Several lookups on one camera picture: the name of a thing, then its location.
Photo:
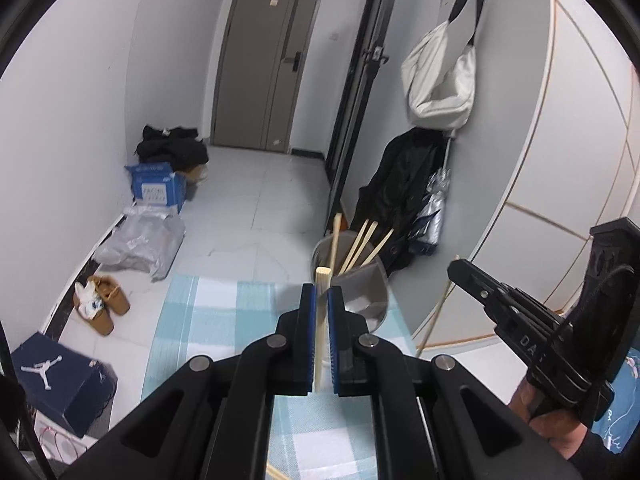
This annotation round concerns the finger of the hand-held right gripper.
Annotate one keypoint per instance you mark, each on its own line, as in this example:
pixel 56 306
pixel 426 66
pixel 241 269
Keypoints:
pixel 492 292

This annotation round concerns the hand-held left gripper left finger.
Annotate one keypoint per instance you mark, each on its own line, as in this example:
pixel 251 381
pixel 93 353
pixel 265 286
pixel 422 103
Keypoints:
pixel 310 350

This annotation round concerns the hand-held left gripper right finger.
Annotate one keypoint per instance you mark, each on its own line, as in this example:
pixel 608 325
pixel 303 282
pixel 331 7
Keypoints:
pixel 333 350

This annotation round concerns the light wooden chopstick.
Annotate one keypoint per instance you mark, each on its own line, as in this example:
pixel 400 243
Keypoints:
pixel 320 335
pixel 356 247
pixel 377 246
pixel 362 247
pixel 276 472
pixel 338 240

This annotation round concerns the grey utensil holder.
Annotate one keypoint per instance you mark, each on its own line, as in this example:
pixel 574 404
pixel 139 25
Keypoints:
pixel 367 285

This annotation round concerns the person's right forearm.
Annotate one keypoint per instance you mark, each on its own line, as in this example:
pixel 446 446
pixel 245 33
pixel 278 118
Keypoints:
pixel 600 455

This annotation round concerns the white shoulder bag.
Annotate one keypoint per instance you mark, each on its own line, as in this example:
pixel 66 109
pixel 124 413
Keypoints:
pixel 435 80

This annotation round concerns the person's right hand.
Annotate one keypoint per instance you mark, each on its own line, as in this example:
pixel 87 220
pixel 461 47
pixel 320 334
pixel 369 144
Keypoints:
pixel 552 427

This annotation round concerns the silver folded umbrella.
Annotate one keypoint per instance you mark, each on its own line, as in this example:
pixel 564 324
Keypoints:
pixel 432 215

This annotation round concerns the blue checkered tablecloth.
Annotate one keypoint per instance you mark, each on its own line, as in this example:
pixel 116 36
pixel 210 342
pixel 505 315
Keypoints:
pixel 215 320

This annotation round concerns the blue printed cloth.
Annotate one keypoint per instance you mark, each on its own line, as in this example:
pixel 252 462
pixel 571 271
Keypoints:
pixel 627 410

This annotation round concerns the black jacket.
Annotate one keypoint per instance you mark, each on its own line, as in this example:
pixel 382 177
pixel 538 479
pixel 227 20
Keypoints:
pixel 395 195

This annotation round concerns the white wardrobe gold trim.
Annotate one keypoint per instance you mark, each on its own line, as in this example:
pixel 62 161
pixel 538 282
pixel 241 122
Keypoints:
pixel 575 135

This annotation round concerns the grey plastic bag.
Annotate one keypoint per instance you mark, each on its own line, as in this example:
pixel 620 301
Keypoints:
pixel 140 242

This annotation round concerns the brown shoe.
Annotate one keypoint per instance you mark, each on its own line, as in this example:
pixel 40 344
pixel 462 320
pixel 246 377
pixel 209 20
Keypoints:
pixel 114 295
pixel 102 322

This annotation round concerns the blue cardboard box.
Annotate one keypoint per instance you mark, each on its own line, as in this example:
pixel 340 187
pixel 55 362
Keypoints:
pixel 152 187

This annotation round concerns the white cloth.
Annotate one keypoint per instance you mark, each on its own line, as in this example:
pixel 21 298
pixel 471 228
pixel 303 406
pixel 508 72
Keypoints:
pixel 89 300

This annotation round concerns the black clothing pile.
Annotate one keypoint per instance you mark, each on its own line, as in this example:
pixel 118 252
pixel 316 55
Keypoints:
pixel 170 147

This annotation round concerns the dark blue shoe box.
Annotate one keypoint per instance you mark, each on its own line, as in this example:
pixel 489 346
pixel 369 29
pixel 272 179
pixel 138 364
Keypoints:
pixel 60 375

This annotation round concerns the white box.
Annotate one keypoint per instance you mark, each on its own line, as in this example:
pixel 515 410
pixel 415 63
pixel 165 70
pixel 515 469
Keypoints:
pixel 60 442

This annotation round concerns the grey-brown door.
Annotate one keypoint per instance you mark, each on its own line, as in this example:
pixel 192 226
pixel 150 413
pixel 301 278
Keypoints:
pixel 255 60

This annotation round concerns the black door frame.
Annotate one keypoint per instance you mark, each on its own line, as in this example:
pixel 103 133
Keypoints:
pixel 350 110

